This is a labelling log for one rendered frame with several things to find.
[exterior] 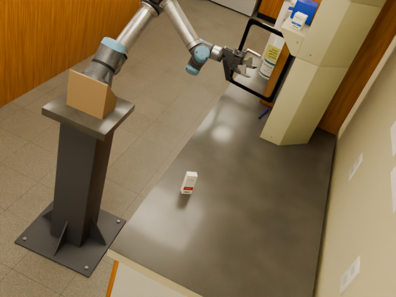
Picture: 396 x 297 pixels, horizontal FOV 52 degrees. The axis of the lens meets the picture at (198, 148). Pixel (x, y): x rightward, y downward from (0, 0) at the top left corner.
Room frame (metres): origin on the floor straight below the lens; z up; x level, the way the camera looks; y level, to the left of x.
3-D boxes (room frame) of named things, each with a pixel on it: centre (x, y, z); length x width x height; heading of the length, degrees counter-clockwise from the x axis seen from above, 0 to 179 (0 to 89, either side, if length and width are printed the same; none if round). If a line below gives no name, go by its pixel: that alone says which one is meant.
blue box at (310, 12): (2.08, -0.27, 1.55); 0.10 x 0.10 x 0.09; 81
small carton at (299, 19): (1.93, -0.24, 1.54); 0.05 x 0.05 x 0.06; 72
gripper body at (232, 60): (2.02, -0.01, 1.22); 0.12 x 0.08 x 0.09; 81
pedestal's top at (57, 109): (1.59, 0.55, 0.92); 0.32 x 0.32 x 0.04; 84
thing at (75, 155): (1.59, 0.55, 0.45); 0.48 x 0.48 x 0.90; 84
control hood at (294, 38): (2.00, -0.25, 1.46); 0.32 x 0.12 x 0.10; 171
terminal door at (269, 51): (2.19, -0.17, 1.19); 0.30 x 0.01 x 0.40; 71
